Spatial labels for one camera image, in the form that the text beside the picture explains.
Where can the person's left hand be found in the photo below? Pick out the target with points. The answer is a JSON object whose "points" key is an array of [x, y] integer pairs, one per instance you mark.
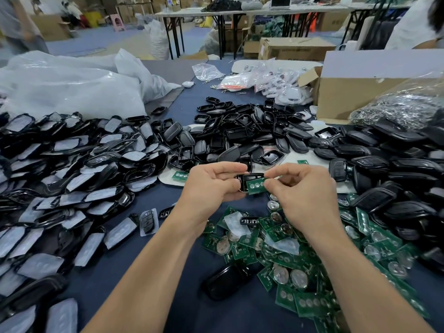
{"points": [[205, 194]]}

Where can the person's right hand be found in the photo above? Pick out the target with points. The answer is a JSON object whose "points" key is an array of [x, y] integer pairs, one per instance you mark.
{"points": [[305, 201]]}

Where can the small green circuit board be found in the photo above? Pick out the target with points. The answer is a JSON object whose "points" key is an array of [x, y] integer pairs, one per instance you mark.
{"points": [[257, 186]]}

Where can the pile of green circuit boards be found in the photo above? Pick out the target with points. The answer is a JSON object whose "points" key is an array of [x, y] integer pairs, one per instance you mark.
{"points": [[291, 274]]}

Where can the pile of black shell halves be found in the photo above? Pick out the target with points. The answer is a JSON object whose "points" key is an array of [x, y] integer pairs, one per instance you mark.
{"points": [[253, 131]]}

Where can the lone glossy black shell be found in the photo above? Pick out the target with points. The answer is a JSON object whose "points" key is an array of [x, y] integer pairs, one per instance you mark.
{"points": [[225, 282]]}

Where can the pile of assembled black fobs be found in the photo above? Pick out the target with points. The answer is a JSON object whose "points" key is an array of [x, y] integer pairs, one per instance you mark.
{"points": [[402, 173]]}

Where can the pile of shells with pads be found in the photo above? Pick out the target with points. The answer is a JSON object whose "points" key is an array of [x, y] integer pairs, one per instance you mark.
{"points": [[66, 183]]}

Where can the person's left forearm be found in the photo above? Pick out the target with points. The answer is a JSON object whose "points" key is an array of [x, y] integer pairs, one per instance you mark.
{"points": [[139, 284]]}

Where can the person's right forearm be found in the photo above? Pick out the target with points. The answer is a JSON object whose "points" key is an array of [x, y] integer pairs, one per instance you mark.
{"points": [[368, 291]]}

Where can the small black button strip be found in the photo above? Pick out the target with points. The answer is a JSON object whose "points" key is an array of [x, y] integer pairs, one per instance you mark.
{"points": [[166, 212]]}

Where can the clear plastic film piece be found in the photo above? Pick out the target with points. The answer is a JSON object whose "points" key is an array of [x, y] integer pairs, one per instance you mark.
{"points": [[236, 225]]}

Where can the black rubber button pad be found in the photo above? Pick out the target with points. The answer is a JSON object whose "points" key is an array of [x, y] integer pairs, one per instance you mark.
{"points": [[250, 220]]}

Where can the small white object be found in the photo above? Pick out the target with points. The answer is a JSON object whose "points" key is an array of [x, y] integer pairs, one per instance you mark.
{"points": [[188, 84]]}

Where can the heap of clear parts bags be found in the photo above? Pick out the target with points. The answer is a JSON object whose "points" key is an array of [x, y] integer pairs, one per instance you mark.
{"points": [[283, 86]]}

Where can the clear bag with red label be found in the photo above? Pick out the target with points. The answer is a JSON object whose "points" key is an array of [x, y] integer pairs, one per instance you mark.
{"points": [[236, 81]]}

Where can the large open cardboard box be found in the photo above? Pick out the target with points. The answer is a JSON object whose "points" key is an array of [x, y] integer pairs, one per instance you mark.
{"points": [[361, 97]]}

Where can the small crumpled clear plastic bag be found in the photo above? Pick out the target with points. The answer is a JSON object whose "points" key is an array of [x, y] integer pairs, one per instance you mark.
{"points": [[208, 72]]}

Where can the clear bag of metal parts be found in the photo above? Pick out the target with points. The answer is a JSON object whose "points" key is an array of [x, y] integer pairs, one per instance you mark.
{"points": [[409, 111]]}

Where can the brown cardboard box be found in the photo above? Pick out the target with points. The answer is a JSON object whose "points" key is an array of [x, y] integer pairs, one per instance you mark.
{"points": [[297, 49]]}

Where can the white sack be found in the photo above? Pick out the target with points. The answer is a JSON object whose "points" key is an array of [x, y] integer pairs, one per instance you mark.
{"points": [[159, 39]]}

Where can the large white plastic bag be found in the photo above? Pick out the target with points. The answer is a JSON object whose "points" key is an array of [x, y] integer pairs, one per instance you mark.
{"points": [[69, 85]]}

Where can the heap of black parts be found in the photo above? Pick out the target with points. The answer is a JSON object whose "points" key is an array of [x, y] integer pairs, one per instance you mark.
{"points": [[222, 5]]}

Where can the long white table top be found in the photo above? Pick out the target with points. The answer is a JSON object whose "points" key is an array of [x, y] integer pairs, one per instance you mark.
{"points": [[319, 9]]}

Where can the pink plastic stool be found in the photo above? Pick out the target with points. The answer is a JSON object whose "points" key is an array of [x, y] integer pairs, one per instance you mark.
{"points": [[117, 22]]}

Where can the open laptop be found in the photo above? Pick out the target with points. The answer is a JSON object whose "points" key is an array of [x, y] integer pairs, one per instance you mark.
{"points": [[280, 1]]}

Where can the tan cardboard box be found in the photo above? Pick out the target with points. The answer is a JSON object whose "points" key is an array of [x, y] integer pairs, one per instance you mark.
{"points": [[52, 27]]}

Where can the black metal table frame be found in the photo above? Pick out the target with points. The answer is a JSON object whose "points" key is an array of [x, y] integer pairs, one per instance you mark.
{"points": [[177, 34]]}

